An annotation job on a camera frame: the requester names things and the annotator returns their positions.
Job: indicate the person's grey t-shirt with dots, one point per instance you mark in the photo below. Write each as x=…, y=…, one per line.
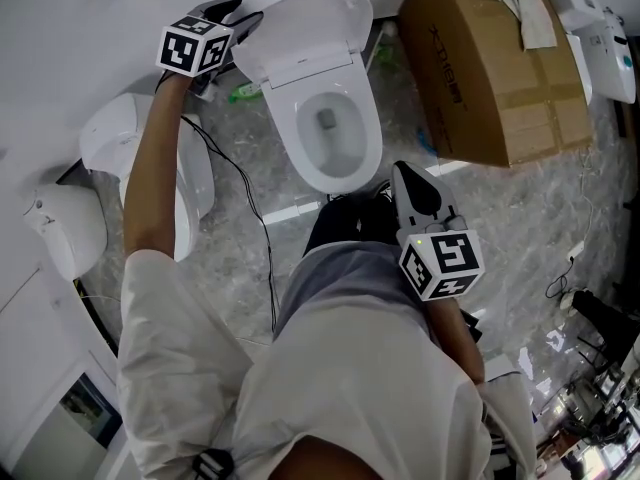
x=350, y=283

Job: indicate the green plastic bottle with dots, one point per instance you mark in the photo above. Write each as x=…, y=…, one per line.
x=245, y=93

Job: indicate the person's right forearm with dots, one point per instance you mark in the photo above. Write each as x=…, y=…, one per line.
x=457, y=338

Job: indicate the white egg-shaped toilet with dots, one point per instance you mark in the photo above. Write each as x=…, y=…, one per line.
x=65, y=228

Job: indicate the white toilet with tank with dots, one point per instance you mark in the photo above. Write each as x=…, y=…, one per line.
x=100, y=138

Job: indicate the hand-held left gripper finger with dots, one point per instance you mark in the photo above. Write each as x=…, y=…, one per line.
x=245, y=25
x=220, y=8

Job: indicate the large cardboard box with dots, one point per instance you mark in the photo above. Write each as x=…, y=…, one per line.
x=480, y=78

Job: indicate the person's left forearm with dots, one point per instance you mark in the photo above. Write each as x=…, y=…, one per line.
x=150, y=178

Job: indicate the white power strip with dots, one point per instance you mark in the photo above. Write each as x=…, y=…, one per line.
x=576, y=251

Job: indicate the black office chair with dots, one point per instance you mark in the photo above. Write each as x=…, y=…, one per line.
x=600, y=318

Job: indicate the person's right shoe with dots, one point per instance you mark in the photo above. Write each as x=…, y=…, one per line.
x=384, y=190

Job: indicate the framed picture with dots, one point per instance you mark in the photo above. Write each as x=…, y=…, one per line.
x=90, y=410

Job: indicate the white tankless toilet bowl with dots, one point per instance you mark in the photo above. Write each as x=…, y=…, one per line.
x=330, y=133

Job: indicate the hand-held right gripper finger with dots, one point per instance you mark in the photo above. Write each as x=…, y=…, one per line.
x=406, y=220
x=447, y=208

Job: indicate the white toilet with teal label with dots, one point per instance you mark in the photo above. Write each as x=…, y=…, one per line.
x=610, y=58

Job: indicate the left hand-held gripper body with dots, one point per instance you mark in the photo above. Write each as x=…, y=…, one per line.
x=182, y=48

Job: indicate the beige cloth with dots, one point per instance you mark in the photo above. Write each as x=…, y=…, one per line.
x=532, y=18

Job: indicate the cluttered equipment table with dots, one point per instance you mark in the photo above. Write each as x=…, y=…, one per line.
x=590, y=418

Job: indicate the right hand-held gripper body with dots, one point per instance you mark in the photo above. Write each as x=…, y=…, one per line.
x=450, y=255

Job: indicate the person's head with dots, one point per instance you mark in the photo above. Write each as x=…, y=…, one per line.
x=335, y=460

